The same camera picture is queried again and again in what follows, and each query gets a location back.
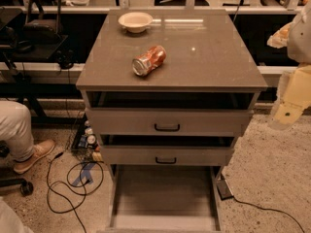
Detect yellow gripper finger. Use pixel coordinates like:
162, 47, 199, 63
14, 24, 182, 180
268, 65, 311, 130

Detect crushed red coke can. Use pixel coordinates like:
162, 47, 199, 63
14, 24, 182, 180
132, 46, 166, 77

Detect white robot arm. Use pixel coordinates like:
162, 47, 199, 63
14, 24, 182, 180
267, 2, 311, 130

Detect grey drawer cabinet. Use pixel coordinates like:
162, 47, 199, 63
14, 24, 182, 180
75, 8, 269, 177

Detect grey open bottom drawer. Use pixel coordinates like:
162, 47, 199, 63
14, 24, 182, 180
97, 165, 223, 233

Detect grey middle drawer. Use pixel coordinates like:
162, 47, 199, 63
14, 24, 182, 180
101, 147, 234, 166

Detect grey top drawer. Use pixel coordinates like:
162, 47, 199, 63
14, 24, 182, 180
86, 108, 253, 137

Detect white bowl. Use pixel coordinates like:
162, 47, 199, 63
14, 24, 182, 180
119, 12, 153, 33

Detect tray of small bottles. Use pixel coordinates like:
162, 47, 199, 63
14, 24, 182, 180
71, 116, 102, 162

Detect black headphones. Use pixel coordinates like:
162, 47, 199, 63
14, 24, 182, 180
55, 50, 74, 70

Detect tan shoe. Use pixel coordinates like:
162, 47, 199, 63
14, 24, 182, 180
13, 139, 55, 175

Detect black bag on shelf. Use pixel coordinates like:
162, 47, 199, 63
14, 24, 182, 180
23, 0, 61, 44

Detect person's leg beige trousers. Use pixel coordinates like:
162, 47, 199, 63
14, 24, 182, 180
0, 101, 34, 162

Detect black office chair base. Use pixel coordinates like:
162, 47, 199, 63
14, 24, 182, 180
0, 144, 34, 196

